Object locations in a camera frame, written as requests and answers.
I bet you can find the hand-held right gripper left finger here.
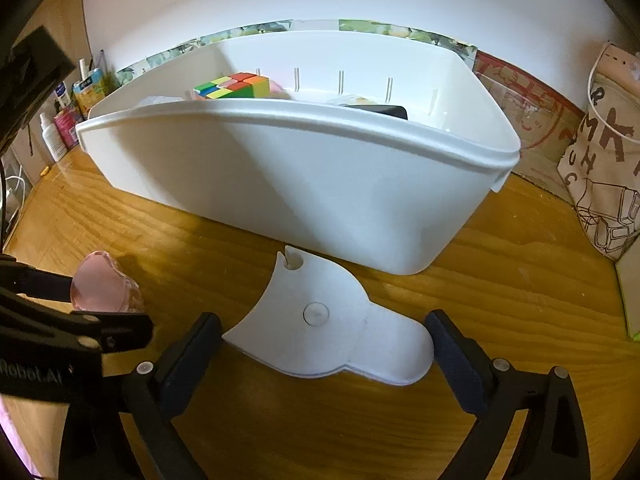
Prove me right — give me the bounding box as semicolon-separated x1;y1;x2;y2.
57;311;223;480

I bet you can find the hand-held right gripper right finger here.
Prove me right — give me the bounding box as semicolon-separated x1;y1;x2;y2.
424;309;593;480

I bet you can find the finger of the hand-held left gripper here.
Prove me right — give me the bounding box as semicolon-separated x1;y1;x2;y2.
0;254;78;306
50;309;154;352

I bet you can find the white whale-shaped holder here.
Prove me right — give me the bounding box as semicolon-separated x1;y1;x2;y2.
221;245;435;387

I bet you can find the white plastic storage bin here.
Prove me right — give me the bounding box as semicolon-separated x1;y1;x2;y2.
75;30;522;277

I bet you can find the black power adapter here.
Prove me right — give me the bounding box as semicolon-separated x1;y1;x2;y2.
345;104;408;122

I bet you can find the multicoloured puzzle cube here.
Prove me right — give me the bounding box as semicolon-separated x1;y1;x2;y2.
193;72;271;102

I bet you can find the pink printed can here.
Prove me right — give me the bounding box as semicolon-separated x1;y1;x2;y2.
52;105;81;150

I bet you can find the green tissue pack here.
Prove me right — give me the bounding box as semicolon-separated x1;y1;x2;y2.
615;247;640;343

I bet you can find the white blue-label bottle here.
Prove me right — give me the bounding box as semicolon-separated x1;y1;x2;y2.
54;80;76;111

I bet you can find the yellow fruit-print pouch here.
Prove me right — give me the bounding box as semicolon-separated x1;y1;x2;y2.
72;67;108;116

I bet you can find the white pen-shaped tube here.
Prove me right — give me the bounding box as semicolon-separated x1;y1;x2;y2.
77;50;108;81

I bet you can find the printed canvas bag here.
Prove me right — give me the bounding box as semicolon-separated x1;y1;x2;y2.
557;75;640;261

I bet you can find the brown printed cardboard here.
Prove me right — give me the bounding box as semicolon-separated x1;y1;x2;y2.
472;50;591;193

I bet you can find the leaf-print board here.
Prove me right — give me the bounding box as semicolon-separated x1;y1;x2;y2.
117;19;478;86

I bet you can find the white cable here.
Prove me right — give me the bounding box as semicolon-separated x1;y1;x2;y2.
586;70;640;138

